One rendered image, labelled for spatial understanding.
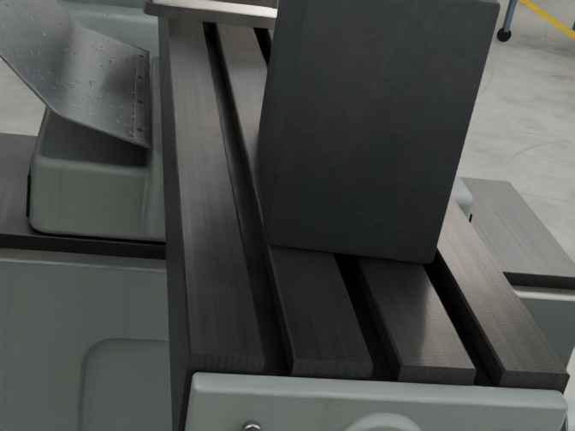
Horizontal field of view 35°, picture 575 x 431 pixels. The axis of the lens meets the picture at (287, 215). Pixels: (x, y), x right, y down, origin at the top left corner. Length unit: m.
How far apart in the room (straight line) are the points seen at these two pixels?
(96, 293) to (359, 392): 0.56
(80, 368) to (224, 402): 0.60
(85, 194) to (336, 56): 0.48
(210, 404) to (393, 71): 0.23
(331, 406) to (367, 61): 0.21
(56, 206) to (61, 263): 0.07
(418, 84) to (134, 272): 0.52
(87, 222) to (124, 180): 0.06
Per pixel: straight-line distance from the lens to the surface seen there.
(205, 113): 0.85
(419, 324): 0.58
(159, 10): 1.13
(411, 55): 0.59
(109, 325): 1.07
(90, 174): 0.99
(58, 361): 1.10
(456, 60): 0.60
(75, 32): 1.21
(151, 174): 0.97
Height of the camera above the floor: 1.26
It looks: 26 degrees down
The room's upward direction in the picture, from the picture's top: 10 degrees clockwise
